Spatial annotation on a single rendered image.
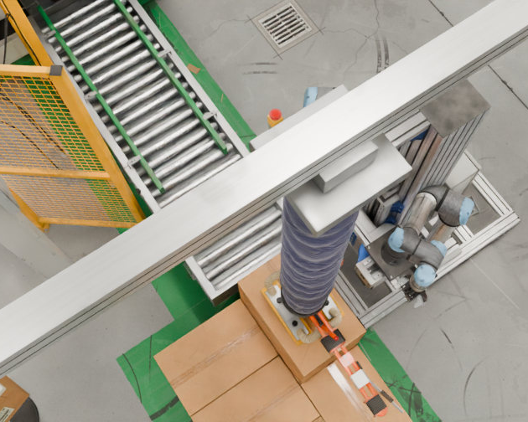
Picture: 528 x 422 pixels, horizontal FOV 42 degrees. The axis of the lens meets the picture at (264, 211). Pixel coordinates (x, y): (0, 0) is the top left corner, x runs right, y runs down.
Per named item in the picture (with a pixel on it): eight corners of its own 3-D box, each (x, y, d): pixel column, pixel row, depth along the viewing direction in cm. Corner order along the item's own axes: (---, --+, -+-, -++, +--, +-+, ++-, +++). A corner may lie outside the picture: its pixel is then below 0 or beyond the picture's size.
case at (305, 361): (240, 298, 398) (236, 281, 360) (296, 259, 405) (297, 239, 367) (301, 384, 381) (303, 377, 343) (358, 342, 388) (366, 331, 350)
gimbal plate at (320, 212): (249, 149, 179) (248, 141, 175) (341, 91, 185) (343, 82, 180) (315, 239, 171) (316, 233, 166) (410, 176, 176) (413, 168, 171)
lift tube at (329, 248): (268, 270, 294) (264, 147, 177) (313, 239, 299) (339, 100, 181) (300, 315, 288) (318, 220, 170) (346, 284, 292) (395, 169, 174)
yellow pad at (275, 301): (260, 290, 347) (260, 288, 343) (276, 280, 349) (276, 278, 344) (297, 347, 338) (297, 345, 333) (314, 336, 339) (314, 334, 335)
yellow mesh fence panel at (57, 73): (31, 231, 471) (-146, 70, 273) (33, 218, 475) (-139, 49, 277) (156, 239, 468) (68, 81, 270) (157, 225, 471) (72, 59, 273)
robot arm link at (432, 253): (425, 233, 272) (413, 255, 269) (451, 246, 270) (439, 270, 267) (421, 239, 280) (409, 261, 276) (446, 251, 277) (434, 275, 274)
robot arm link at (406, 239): (427, 172, 306) (395, 229, 270) (449, 182, 304) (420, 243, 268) (416, 191, 313) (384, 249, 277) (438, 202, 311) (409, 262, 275)
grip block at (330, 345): (318, 339, 329) (319, 337, 323) (335, 328, 330) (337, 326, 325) (328, 354, 326) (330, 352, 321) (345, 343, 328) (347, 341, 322)
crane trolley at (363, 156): (286, 149, 175) (287, 132, 166) (336, 117, 178) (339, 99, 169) (323, 197, 170) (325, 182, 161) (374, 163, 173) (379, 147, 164)
